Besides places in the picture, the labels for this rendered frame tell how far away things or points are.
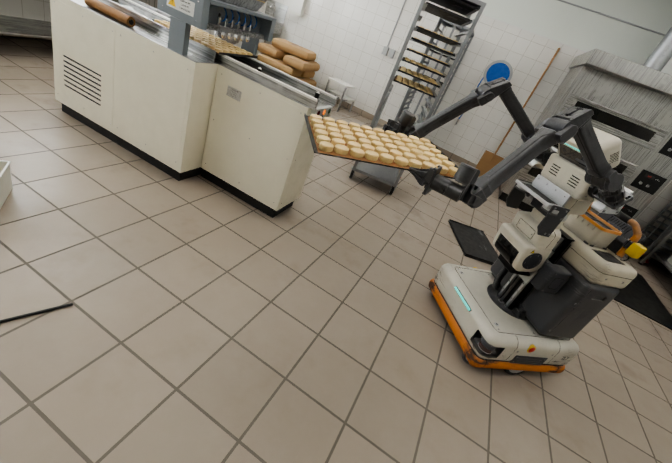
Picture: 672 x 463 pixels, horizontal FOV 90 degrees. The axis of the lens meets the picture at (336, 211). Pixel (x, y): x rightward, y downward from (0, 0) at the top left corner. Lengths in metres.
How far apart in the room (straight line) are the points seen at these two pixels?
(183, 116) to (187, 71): 0.28
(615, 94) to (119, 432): 5.25
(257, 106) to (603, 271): 2.07
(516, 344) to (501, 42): 4.83
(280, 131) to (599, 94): 3.99
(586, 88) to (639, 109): 0.60
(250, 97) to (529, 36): 4.67
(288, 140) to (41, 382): 1.59
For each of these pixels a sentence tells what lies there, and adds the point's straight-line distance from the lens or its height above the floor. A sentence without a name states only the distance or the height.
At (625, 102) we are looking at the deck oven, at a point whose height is 1.65.
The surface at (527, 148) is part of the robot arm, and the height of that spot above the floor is 1.19.
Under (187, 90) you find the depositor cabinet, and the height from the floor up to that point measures 0.66.
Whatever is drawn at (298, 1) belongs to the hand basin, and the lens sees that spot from 7.10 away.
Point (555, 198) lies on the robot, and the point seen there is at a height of 0.99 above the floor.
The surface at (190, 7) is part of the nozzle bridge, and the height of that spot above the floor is 1.11.
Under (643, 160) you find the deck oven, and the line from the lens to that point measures 5.42.
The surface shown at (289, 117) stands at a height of 0.73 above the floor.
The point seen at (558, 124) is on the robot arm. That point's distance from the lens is 1.39.
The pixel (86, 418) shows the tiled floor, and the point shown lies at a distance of 1.52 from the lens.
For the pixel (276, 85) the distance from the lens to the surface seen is 2.22.
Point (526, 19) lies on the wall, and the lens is 6.18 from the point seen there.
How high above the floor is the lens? 1.33
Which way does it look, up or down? 28 degrees down
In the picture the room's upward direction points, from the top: 22 degrees clockwise
